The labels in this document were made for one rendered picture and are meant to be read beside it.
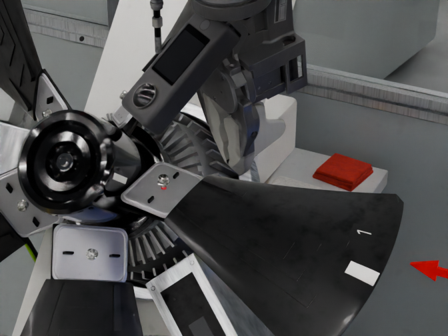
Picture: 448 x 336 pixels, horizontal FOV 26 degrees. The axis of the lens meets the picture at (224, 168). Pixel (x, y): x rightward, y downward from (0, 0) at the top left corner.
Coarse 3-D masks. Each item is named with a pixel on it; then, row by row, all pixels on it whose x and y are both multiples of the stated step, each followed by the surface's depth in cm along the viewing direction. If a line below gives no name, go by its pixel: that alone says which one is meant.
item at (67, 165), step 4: (60, 156) 106; (64, 156) 106; (68, 156) 106; (60, 160) 106; (64, 160) 106; (68, 160) 106; (72, 160) 106; (56, 164) 106; (60, 164) 106; (64, 164) 106; (68, 164) 106; (72, 164) 106; (60, 168) 106; (64, 168) 106; (68, 168) 106
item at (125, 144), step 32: (32, 128) 108; (64, 128) 108; (96, 128) 105; (32, 160) 108; (96, 160) 105; (128, 160) 107; (160, 160) 114; (32, 192) 106; (64, 192) 106; (96, 192) 104; (96, 224) 111; (128, 224) 114
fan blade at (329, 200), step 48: (192, 192) 107; (240, 192) 107; (288, 192) 108; (336, 192) 107; (192, 240) 101; (240, 240) 101; (288, 240) 101; (336, 240) 102; (384, 240) 102; (240, 288) 98; (288, 288) 98; (336, 288) 98
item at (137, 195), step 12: (156, 168) 111; (168, 168) 111; (180, 168) 111; (144, 180) 109; (156, 180) 109; (180, 180) 110; (192, 180) 110; (132, 192) 107; (144, 192) 107; (156, 192) 107; (168, 192) 108; (180, 192) 108; (132, 204) 105; (144, 204) 105; (156, 204) 105; (168, 204) 106
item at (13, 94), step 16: (0, 0) 116; (16, 0) 114; (0, 16) 117; (16, 16) 114; (0, 32) 117; (16, 32) 115; (0, 48) 119; (16, 48) 116; (32, 48) 113; (0, 64) 121; (16, 64) 117; (32, 64) 114; (0, 80) 123; (16, 80) 118; (32, 80) 114; (16, 96) 121; (32, 96) 117; (32, 112) 119
